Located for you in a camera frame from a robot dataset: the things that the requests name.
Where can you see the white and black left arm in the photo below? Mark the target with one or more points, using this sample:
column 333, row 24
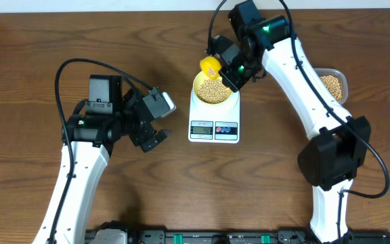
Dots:
column 89, row 136

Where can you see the clear plastic container of soybeans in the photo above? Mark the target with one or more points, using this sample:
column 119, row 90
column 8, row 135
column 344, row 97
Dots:
column 335, row 82

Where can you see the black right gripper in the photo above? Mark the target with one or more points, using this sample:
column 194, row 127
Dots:
column 230, row 78

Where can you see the pale yellow plastic bowl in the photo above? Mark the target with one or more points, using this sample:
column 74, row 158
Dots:
column 200, row 77

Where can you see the yellow plastic measuring scoop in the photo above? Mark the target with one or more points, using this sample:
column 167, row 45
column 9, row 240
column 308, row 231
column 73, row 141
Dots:
column 210, row 66

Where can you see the white digital kitchen scale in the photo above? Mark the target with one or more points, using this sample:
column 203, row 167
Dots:
column 214, row 123

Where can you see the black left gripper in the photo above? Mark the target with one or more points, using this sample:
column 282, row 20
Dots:
column 145, row 132

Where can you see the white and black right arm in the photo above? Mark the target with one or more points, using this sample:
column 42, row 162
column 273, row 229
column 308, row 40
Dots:
column 337, row 142

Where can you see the soybeans in bowl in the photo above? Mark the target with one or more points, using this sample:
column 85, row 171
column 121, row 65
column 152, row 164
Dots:
column 213, row 91

